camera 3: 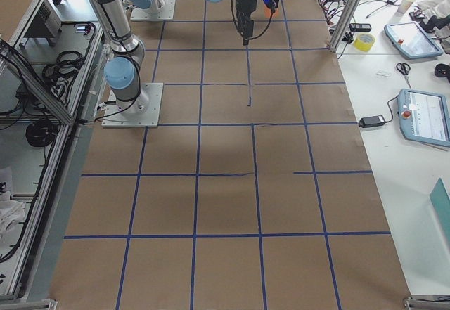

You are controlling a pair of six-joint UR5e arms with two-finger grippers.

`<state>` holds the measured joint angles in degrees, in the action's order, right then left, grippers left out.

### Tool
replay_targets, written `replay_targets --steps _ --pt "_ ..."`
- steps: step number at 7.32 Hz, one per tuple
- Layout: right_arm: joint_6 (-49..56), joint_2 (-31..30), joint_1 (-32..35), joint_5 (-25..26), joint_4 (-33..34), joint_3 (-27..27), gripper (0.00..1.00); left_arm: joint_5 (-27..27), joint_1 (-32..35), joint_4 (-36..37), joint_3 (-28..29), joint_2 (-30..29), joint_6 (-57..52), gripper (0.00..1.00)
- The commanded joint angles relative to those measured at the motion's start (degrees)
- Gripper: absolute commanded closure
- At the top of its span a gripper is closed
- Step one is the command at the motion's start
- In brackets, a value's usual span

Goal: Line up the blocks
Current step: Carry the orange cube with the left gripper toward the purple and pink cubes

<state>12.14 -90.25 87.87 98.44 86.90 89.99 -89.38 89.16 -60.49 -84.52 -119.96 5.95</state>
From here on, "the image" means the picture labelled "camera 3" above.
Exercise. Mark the black handled scissors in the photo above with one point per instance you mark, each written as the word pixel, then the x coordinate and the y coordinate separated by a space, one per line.
pixel 404 69

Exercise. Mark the aluminium frame post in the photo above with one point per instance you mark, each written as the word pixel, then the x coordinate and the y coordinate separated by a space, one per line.
pixel 343 24

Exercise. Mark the near teach pendant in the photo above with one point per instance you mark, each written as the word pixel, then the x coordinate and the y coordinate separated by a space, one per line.
pixel 423 117

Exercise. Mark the teal board corner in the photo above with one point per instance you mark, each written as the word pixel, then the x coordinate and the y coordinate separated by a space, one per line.
pixel 440 202

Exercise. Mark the white cloth rag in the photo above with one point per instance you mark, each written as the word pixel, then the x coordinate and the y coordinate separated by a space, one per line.
pixel 12 211

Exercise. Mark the teach pendant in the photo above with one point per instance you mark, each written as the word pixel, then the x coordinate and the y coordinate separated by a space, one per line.
pixel 411 40
pixel 423 117

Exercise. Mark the yellow tape roll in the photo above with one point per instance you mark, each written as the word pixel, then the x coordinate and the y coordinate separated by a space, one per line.
pixel 364 42

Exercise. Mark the far teach pendant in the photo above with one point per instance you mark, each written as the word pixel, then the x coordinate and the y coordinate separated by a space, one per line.
pixel 411 40

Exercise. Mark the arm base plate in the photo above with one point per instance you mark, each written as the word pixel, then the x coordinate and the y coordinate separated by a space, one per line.
pixel 144 112
pixel 152 10

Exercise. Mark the white paper cup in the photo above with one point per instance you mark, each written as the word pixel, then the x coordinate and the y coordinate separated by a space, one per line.
pixel 404 6

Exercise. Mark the grey phone device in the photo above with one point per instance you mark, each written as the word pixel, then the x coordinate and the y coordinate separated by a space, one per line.
pixel 360 27

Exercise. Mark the orange foam cube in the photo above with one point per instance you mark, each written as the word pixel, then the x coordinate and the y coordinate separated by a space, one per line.
pixel 271 13

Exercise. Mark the black power brick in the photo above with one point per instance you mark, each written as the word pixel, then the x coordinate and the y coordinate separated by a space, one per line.
pixel 372 121

